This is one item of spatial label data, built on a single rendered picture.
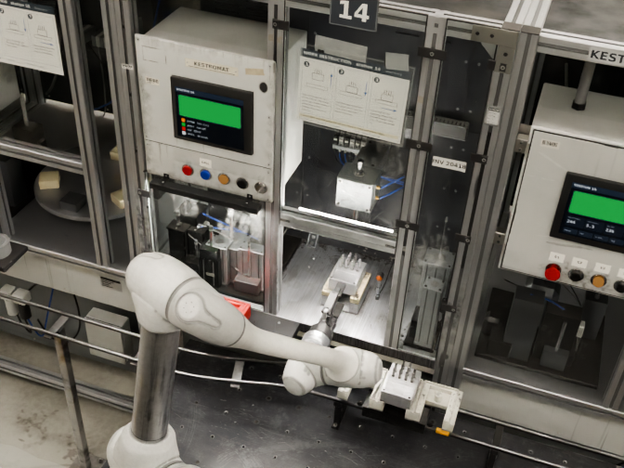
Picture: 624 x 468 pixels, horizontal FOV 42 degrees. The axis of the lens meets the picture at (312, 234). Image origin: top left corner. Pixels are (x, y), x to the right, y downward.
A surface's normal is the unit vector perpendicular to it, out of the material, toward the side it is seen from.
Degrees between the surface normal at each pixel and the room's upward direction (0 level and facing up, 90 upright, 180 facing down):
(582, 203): 90
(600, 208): 90
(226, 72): 90
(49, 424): 0
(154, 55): 90
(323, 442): 0
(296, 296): 0
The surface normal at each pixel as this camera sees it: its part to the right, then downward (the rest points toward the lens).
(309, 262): 0.04, -0.79
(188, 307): -0.27, -0.26
